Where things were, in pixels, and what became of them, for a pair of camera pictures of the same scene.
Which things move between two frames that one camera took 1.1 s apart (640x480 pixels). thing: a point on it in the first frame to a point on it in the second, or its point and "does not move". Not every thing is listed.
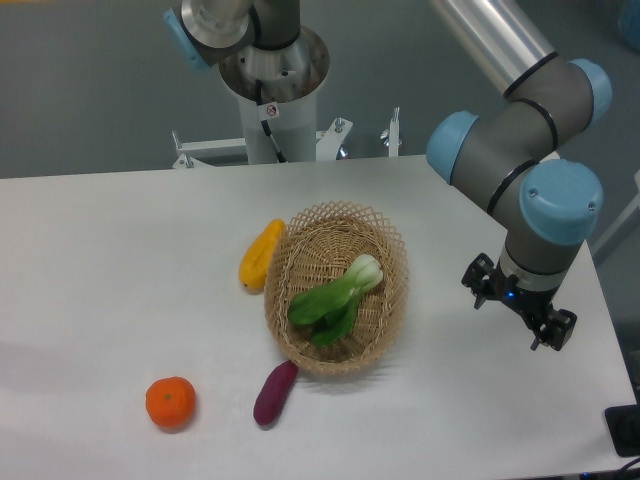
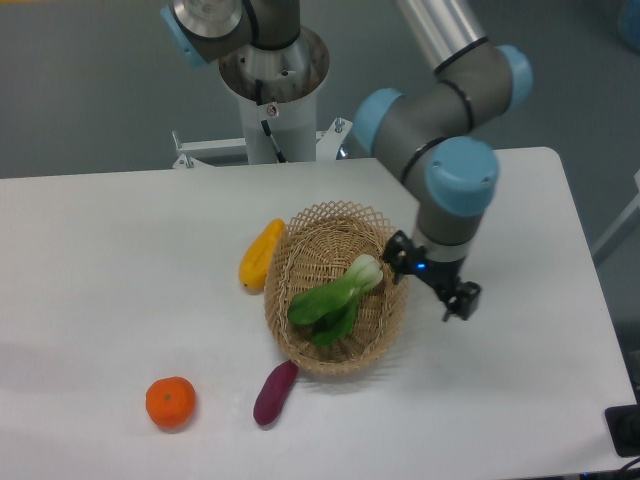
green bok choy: (331, 307) does not move
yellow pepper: (254, 265) does not move
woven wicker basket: (316, 248) does not move
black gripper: (534, 304) to (461, 298)
